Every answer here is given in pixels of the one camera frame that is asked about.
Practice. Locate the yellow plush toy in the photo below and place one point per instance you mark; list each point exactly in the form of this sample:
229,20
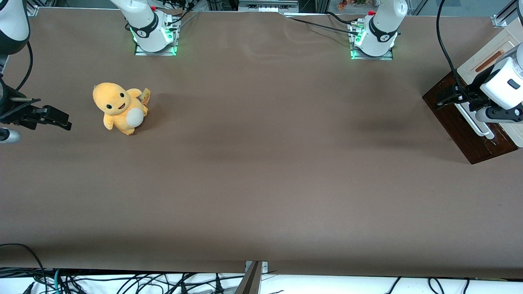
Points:
118,106

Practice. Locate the grey metal frame device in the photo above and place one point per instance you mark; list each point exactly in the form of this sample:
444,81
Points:
267,5

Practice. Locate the dark wooden base board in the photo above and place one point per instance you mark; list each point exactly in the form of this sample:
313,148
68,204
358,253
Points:
453,130

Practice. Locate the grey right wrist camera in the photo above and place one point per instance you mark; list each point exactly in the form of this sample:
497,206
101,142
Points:
8,136

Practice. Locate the cream drawer cabinet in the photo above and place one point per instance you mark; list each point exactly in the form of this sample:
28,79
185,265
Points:
470,69

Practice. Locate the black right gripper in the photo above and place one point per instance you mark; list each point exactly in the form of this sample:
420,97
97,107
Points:
9,110

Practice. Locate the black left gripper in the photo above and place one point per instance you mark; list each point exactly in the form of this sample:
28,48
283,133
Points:
467,95

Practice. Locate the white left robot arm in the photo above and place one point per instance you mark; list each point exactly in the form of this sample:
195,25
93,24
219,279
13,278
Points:
380,28

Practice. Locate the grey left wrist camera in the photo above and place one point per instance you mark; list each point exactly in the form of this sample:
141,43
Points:
486,115

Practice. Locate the small aluminium corner bracket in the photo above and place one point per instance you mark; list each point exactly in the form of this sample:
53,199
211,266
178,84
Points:
32,10

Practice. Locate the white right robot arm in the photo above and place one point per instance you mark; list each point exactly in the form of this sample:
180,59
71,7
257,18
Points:
147,24

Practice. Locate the aluminium frame profile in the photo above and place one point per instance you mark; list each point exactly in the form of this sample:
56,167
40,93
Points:
504,16

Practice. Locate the brown table cover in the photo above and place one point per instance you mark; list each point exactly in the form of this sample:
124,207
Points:
261,163

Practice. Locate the yellow paper tag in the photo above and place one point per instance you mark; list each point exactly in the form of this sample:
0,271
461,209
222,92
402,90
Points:
146,96

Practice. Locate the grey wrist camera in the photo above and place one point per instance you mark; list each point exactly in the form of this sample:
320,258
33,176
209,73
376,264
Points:
8,136
486,115

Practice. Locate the metal table clamp bracket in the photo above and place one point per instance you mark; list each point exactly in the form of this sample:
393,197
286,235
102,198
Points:
253,281

